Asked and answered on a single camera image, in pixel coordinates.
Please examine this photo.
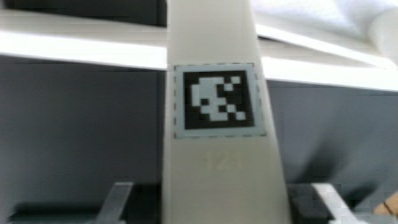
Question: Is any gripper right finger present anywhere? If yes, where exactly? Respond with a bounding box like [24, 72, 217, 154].
[287, 181, 359, 224]

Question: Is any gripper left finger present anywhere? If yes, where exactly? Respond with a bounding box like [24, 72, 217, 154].
[95, 182, 134, 224]

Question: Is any white desk top tray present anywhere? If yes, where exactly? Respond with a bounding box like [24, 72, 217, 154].
[251, 0, 398, 69]

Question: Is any white L-shaped fence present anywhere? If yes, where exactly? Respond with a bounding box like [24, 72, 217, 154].
[0, 9, 398, 92]

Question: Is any white desk leg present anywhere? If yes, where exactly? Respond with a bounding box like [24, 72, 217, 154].
[162, 0, 292, 224]

